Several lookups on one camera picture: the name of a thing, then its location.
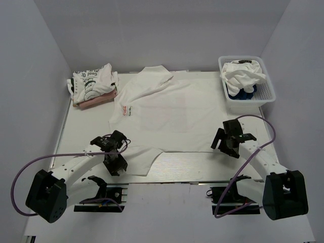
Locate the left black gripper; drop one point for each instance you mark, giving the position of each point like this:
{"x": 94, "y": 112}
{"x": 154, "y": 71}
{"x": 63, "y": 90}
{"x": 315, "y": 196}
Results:
{"x": 112, "y": 169}

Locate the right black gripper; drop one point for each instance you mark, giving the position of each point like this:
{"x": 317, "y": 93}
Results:
{"x": 221, "y": 135}

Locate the white logo t-shirt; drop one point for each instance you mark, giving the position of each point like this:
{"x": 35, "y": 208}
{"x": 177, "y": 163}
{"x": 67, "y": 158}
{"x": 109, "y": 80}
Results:
{"x": 160, "y": 112}

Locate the white t-shirt with tag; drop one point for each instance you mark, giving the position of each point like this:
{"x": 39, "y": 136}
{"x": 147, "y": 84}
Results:
{"x": 242, "y": 74}

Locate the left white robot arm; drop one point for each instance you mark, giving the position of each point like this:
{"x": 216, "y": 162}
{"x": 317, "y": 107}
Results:
{"x": 52, "y": 192}

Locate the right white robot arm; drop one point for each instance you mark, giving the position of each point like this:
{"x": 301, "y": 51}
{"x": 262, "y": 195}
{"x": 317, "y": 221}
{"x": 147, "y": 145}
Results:
{"x": 280, "y": 192}

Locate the blue t-shirt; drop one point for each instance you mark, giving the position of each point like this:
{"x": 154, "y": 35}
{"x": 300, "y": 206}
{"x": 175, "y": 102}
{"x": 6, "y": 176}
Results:
{"x": 243, "y": 95}

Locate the folded printed white t-shirt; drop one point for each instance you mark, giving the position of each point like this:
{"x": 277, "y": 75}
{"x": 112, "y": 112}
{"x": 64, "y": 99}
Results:
{"x": 90, "y": 84}

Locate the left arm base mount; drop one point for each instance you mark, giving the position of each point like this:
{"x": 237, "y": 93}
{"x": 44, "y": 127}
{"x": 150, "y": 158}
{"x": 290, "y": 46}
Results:
{"x": 108, "y": 199}

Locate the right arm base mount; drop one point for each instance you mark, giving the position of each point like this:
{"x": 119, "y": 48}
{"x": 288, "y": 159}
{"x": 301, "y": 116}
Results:
{"x": 231, "y": 202}

